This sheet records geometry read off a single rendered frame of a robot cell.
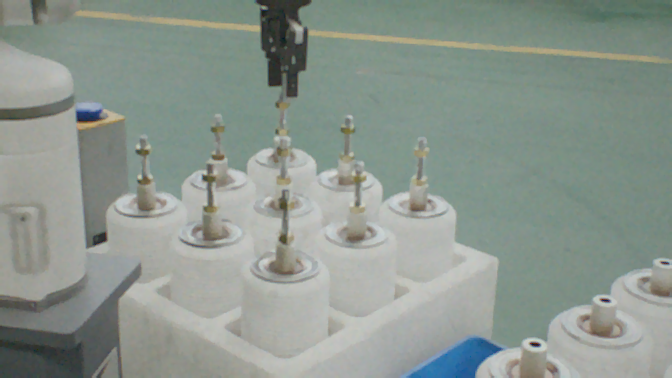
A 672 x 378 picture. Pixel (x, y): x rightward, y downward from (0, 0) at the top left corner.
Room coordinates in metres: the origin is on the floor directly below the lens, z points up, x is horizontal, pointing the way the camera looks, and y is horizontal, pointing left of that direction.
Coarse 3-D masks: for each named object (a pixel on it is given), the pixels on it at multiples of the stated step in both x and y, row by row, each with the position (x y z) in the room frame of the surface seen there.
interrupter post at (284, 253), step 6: (276, 240) 0.94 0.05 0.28; (276, 246) 0.93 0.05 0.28; (282, 246) 0.93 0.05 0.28; (288, 246) 0.93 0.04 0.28; (294, 246) 0.93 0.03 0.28; (276, 252) 0.93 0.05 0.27; (282, 252) 0.93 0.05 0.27; (288, 252) 0.93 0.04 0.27; (294, 252) 0.93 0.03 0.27; (276, 258) 0.93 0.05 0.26; (282, 258) 0.93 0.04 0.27; (288, 258) 0.93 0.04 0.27; (294, 258) 0.93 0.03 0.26; (276, 264) 0.93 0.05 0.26; (282, 264) 0.93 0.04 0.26; (288, 264) 0.93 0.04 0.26; (294, 264) 0.93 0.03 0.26; (282, 270) 0.93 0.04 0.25; (288, 270) 0.93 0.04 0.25
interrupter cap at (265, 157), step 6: (264, 150) 1.29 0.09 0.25; (270, 150) 1.30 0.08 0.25; (294, 150) 1.30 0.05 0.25; (300, 150) 1.29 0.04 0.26; (258, 156) 1.27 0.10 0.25; (264, 156) 1.27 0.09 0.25; (270, 156) 1.28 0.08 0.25; (294, 156) 1.28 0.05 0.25; (300, 156) 1.27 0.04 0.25; (306, 156) 1.27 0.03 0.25; (258, 162) 1.25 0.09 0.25; (264, 162) 1.25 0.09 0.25; (270, 162) 1.25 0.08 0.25; (276, 162) 1.25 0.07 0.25; (288, 162) 1.25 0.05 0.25; (294, 162) 1.25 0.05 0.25; (300, 162) 1.25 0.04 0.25; (306, 162) 1.25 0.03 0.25
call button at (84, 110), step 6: (84, 102) 1.25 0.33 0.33; (90, 102) 1.25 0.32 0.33; (96, 102) 1.25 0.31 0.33; (78, 108) 1.23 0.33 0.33; (84, 108) 1.23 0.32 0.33; (90, 108) 1.23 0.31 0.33; (96, 108) 1.23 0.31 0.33; (102, 108) 1.24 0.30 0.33; (78, 114) 1.22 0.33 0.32; (84, 114) 1.22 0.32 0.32; (90, 114) 1.22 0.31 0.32; (96, 114) 1.23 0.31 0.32
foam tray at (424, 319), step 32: (480, 256) 1.12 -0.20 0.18; (160, 288) 1.02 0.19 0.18; (416, 288) 1.03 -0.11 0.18; (448, 288) 1.04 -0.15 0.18; (480, 288) 1.09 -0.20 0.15; (128, 320) 1.00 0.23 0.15; (160, 320) 0.96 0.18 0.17; (192, 320) 0.94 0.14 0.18; (224, 320) 0.94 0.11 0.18; (352, 320) 0.95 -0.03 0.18; (384, 320) 0.95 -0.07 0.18; (416, 320) 0.99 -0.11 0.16; (448, 320) 1.04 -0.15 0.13; (480, 320) 1.10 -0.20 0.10; (128, 352) 1.00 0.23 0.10; (160, 352) 0.96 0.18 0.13; (192, 352) 0.92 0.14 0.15; (224, 352) 0.89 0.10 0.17; (256, 352) 0.88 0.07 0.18; (320, 352) 0.88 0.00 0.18; (352, 352) 0.91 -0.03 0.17; (384, 352) 0.95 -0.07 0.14; (416, 352) 1.00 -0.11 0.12
